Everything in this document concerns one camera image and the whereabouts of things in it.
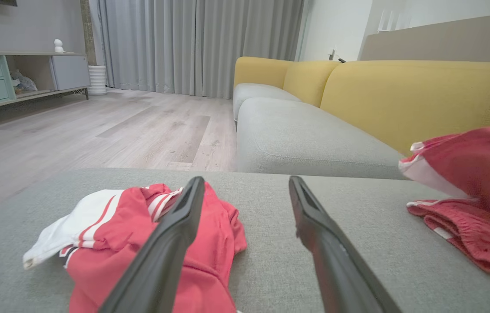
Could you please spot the yellow sofa back cushion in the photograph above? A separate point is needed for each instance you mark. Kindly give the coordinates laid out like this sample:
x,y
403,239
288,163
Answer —
x,y
258,69
306,80
401,100

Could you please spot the red white striped shorts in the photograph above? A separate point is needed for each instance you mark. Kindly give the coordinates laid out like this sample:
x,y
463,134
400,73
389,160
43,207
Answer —
x,y
114,243

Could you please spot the TV cabinet with teal drawers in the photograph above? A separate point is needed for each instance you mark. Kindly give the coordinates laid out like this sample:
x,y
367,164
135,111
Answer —
x,y
71,71

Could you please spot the grey fabric sofa ottoman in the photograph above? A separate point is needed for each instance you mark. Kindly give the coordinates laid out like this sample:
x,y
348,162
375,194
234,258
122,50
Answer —
x,y
271,261

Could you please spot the grey sofa seat cushion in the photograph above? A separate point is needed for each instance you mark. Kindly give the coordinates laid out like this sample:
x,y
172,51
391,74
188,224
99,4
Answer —
x,y
306,139
258,91

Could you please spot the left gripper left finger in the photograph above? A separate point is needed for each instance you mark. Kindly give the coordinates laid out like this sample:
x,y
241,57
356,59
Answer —
x,y
162,261

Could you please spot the small white device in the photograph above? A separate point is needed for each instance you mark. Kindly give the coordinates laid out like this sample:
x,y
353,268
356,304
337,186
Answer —
x,y
332,54

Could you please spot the white ribbed cylinder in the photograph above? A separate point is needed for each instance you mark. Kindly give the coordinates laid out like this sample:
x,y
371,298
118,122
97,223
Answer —
x,y
97,80

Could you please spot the grey pleated curtain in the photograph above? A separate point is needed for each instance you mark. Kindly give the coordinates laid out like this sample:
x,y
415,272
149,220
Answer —
x,y
184,43

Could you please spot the dark wall television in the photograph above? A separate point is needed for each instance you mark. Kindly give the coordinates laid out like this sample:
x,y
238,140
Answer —
x,y
1,2

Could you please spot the small white figurine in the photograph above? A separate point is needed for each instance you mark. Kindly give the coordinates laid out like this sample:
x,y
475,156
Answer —
x,y
58,45

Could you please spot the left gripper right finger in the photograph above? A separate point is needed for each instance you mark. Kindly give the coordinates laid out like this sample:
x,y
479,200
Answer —
x,y
336,269

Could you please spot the beige upholstered panel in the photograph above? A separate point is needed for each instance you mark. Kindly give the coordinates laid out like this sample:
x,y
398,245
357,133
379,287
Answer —
x,y
445,39

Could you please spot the red Bulls 23 jersey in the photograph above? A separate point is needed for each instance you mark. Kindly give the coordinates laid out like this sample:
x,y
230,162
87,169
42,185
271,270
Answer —
x,y
466,174

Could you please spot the crumpled plastic bag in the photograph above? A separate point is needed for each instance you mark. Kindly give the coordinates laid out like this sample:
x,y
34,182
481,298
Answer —
x,y
23,82

